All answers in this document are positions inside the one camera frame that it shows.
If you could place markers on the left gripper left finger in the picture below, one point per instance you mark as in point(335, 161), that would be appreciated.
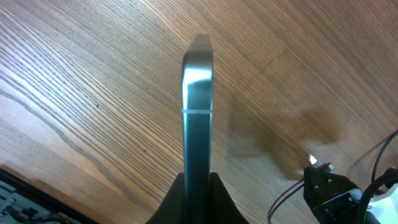
point(172, 208)

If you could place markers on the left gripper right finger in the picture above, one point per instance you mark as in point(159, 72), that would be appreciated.
point(222, 209)

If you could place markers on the teal Galaxy smartphone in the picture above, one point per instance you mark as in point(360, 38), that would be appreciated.
point(197, 114)

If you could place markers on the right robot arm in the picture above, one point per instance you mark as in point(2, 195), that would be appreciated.
point(333, 198)

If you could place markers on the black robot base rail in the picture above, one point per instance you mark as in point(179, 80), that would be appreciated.
point(22, 203)

